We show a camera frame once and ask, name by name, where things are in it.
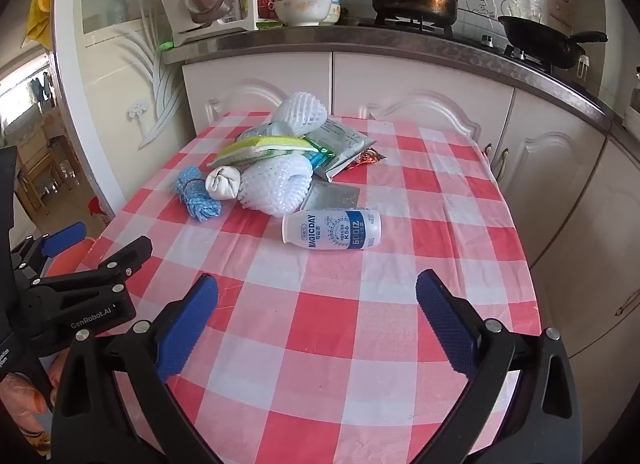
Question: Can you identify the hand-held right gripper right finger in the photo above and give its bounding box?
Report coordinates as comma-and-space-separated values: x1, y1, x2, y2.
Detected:
416, 269, 586, 464

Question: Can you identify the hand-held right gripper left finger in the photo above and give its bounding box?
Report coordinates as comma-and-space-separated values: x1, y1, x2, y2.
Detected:
50, 273, 226, 464

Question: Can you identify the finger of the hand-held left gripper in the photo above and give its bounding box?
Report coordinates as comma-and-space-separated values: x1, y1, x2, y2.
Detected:
10, 222, 87, 276
31, 236, 153, 292

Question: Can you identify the orange plastic basin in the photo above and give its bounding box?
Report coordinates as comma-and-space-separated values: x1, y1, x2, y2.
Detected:
40, 238, 118, 276

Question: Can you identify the green snack packet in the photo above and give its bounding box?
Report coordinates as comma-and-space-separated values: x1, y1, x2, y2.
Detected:
207, 135, 318, 168

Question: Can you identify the person's left hand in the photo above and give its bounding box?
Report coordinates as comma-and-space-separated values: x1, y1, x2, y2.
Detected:
2, 354, 63, 445

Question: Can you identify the red bag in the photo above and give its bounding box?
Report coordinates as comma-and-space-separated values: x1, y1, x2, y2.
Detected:
87, 196, 113, 230

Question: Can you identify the wooden chair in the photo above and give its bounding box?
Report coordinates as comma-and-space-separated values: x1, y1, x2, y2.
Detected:
15, 134, 81, 215

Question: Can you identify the blue checked cloth bundle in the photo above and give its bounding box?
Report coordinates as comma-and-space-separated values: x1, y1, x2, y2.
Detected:
175, 167, 223, 222

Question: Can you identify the red white checked tablecloth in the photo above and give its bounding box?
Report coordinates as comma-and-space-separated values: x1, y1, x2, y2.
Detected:
50, 111, 543, 464

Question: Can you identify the white rolled cloth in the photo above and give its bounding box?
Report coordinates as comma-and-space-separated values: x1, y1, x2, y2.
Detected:
205, 166, 246, 201

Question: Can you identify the white yogurt bottle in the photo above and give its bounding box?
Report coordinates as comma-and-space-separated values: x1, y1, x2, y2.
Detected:
281, 206, 382, 249

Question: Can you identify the white cabinet door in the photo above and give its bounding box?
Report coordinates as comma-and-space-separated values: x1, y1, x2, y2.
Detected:
332, 51, 516, 180
530, 129, 640, 445
492, 86, 613, 270
181, 51, 335, 145

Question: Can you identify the white foam fruit net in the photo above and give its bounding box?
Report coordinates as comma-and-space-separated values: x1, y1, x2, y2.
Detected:
236, 153, 315, 216
270, 90, 329, 137

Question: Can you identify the silver foil packet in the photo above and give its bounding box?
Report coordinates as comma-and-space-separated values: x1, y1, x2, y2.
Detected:
304, 180, 362, 212

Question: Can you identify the frosted glass sliding door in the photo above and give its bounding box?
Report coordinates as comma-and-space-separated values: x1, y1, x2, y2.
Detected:
52, 0, 201, 217

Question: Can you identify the clear plastic bottle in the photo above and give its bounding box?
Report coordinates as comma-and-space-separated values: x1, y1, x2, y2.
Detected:
235, 122, 288, 142

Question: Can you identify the red snack wrapper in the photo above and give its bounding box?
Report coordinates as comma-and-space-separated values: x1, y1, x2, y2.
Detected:
342, 149, 387, 172

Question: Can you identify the blue wipes packet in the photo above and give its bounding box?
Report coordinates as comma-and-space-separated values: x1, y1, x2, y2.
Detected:
302, 149, 341, 177

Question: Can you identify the grey white packet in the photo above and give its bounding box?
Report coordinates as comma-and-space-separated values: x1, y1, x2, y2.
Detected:
305, 116, 377, 182

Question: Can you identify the yellow cloth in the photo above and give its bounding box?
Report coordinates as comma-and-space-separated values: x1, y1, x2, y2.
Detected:
25, 0, 60, 52

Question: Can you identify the white utensil holder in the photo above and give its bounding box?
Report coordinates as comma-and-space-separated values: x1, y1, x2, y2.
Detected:
159, 0, 236, 47

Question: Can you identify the grey kitchen countertop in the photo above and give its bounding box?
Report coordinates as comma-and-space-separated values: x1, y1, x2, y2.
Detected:
162, 26, 616, 132

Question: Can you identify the black gas stove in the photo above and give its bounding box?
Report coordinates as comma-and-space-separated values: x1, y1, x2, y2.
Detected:
342, 14, 556, 77

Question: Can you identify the white ceramic bowl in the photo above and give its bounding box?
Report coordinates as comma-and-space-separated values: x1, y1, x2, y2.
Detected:
272, 0, 333, 27

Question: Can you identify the black wok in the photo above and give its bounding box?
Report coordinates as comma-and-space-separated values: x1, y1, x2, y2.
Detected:
497, 15, 609, 70

